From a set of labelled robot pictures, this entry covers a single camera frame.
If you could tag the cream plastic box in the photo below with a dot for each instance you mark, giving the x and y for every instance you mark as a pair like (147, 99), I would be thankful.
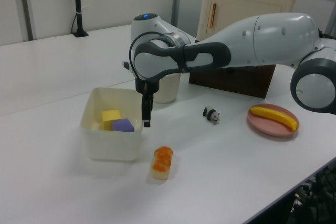
(110, 145)

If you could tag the yellow toy banana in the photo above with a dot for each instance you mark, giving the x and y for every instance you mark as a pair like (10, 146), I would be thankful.
(275, 115)

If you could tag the black office chair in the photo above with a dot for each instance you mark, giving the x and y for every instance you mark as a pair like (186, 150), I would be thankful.
(325, 182)

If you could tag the black pole stand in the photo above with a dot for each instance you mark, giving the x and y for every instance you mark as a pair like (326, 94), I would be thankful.
(78, 3)

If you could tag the yellow foam block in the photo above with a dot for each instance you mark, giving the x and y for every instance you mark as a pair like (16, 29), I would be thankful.
(109, 117)

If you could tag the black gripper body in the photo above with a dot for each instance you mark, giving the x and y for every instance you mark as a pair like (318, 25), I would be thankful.
(147, 86)

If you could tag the purple foam block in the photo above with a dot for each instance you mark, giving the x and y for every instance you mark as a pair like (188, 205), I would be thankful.
(123, 125)

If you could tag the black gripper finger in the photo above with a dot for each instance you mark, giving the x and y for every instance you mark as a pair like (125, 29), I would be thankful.
(145, 111)
(151, 103)

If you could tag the toy bread with orange topping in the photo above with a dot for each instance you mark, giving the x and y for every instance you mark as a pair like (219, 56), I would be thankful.
(162, 162)

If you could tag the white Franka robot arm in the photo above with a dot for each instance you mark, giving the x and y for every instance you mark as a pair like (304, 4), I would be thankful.
(275, 40)

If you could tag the toy panda figure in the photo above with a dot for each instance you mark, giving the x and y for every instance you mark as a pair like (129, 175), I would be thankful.
(211, 115)

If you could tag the dark wooden drawer unit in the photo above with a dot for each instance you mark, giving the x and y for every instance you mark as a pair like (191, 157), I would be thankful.
(236, 82)

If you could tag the small beige trash can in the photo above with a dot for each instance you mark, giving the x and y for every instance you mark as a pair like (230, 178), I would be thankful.
(168, 90)

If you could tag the pink plate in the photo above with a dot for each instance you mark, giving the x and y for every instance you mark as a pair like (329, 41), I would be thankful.
(265, 127)

